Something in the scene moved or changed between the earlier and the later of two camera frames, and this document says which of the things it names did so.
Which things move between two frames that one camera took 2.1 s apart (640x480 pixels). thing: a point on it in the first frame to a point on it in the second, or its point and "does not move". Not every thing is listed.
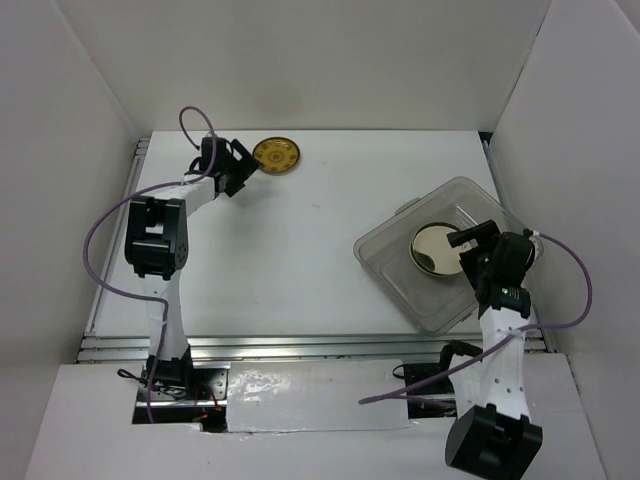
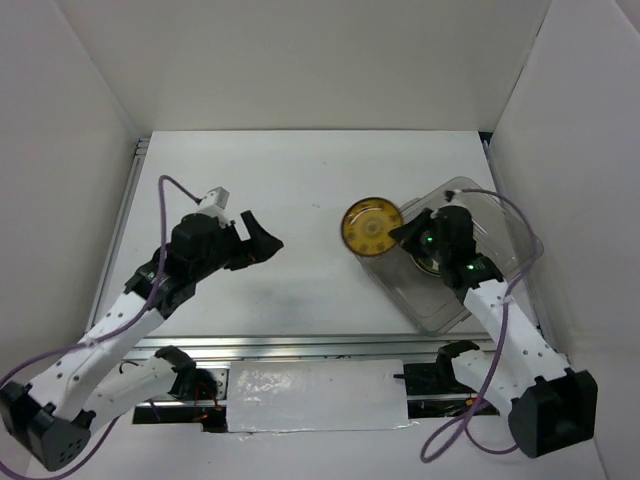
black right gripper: x=485 y=230 to x=406 y=235
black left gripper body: x=222 y=169 to x=227 y=242
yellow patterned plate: x=276 y=155 to x=366 y=225
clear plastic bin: x=409 y=257 does not move
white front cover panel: x=313 y=395 does not move
